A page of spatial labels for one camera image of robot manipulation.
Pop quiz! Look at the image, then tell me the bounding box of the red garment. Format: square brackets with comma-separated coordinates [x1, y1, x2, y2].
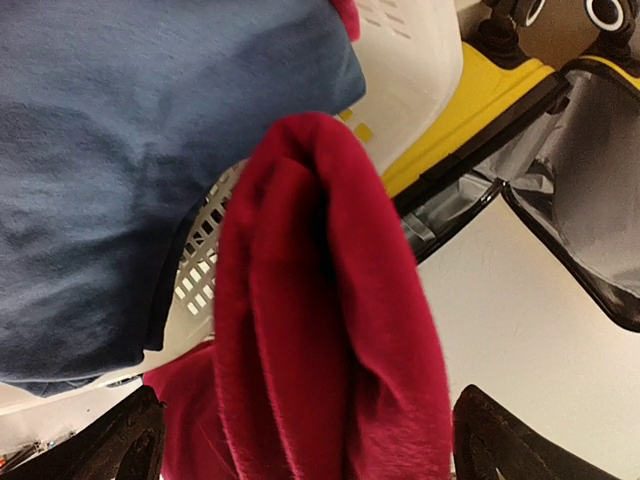
[144, 113, 452, 479]

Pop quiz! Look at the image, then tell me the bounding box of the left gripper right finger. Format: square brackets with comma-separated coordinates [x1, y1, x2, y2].
[453, 385, 613, 479]

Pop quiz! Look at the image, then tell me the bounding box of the blue garment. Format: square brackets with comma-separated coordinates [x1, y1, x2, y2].
[0, 0, 368, 399]

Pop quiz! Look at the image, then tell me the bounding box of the white plastic basket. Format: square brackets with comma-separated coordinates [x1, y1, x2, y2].
[0, 0, 464, 416]

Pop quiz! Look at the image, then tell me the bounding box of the yellow Pikachu suitcase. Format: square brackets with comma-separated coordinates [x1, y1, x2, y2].
[383, 1, 639, 331]

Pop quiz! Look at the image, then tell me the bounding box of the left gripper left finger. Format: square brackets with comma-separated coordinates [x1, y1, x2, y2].
[1, 386, 166, 480]

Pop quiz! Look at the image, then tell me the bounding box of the magenta t-shirt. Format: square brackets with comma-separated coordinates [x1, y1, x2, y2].
[330, 0, 361, 42]

